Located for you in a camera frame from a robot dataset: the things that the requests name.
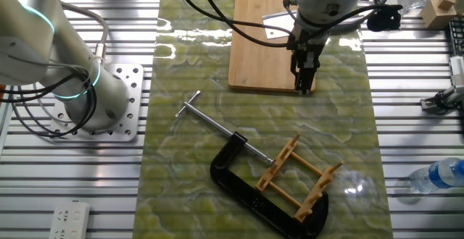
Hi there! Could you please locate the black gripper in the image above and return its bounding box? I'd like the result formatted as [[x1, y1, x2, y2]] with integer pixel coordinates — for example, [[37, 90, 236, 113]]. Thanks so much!
[[288, 23, 329, 96]]

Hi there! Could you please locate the wooden knife rack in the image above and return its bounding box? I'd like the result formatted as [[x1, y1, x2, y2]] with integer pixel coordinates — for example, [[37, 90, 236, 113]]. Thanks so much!
[[254, 132, 345, 223]]

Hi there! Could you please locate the bamboo cutting board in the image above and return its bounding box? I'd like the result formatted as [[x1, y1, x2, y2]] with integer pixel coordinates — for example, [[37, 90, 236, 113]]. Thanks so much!
[[228, 0, 317, 94]]

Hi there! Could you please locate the black C-clamp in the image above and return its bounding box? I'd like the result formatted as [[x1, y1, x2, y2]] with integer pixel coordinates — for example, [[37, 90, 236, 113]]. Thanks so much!
[[175, 89, 330, 239]]

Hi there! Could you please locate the grey handheld tool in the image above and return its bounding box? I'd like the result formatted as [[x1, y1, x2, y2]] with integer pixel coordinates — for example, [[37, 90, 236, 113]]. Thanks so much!
[[449, 55, 464, 87]]

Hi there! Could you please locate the black keyboard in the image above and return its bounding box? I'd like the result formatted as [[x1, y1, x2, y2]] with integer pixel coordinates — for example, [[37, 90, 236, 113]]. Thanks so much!
[[447, 17, 464, 57]]

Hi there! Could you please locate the aluminium robot mounting plate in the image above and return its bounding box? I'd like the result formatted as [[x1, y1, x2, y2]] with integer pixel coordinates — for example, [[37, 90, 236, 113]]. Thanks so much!
[[48, 63, 145, 142]]

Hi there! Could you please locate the green marble pattern mat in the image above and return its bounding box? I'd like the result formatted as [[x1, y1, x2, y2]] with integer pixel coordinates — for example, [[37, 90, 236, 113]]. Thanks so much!
[[132, 0, 394, 239]]

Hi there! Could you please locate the clear water bottle blue label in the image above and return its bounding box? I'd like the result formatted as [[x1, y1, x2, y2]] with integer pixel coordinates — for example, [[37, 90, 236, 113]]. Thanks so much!
[[408, 157, 464, 196]]

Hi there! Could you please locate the white power strip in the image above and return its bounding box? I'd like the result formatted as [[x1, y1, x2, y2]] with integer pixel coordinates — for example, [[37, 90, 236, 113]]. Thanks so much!
[[49, 201, 91, 239]]

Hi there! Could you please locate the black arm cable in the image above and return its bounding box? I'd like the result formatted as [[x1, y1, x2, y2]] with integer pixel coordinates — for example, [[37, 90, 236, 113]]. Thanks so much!
[[173, 0, 385, 49]]

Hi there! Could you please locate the black cable clip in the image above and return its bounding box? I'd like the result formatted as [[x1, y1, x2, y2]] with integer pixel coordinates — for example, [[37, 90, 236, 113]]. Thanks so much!
[[365, 3, 404, 33]]

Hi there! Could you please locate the small camera on bracket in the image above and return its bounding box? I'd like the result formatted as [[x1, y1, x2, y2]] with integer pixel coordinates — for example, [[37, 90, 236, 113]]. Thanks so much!
[[420, 85, 464, 116]]

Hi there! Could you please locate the grey braided hose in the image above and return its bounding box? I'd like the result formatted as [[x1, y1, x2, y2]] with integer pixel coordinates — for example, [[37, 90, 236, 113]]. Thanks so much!
[[60, 1, 109, 66]]

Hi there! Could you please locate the black base cable bundle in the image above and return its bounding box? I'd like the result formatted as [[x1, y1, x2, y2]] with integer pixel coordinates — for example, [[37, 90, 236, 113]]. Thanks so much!
[[0, 70, 99, 138]]

